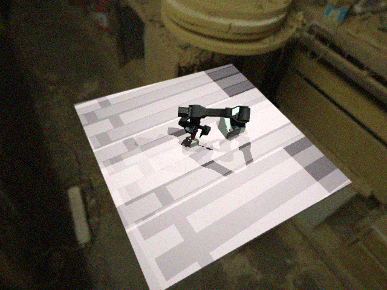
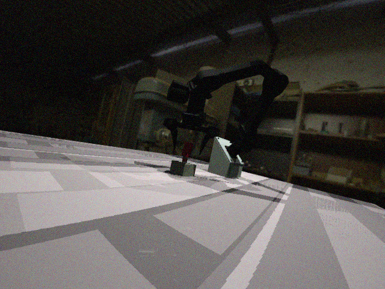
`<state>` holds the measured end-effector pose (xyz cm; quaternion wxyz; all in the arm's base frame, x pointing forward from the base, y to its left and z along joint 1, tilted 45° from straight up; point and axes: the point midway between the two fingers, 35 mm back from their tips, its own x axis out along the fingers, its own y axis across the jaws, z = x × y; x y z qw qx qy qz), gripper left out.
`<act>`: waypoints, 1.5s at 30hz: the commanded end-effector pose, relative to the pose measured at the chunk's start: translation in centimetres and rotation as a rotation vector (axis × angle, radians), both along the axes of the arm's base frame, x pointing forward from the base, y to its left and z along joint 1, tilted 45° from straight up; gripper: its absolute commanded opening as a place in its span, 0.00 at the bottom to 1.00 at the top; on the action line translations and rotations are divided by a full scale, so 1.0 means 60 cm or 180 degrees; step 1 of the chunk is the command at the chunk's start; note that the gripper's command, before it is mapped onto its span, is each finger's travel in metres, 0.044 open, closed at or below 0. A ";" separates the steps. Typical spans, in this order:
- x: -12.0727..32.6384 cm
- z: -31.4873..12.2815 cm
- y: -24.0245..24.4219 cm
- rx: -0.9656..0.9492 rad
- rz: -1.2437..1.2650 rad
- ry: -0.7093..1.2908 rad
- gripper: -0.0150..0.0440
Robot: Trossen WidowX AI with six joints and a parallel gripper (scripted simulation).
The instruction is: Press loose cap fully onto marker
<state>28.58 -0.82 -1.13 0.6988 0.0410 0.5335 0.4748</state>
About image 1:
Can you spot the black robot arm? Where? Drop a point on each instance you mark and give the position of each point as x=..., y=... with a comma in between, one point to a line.
x=196, y=112

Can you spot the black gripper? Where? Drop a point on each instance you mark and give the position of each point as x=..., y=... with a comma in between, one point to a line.
x=205, y=129

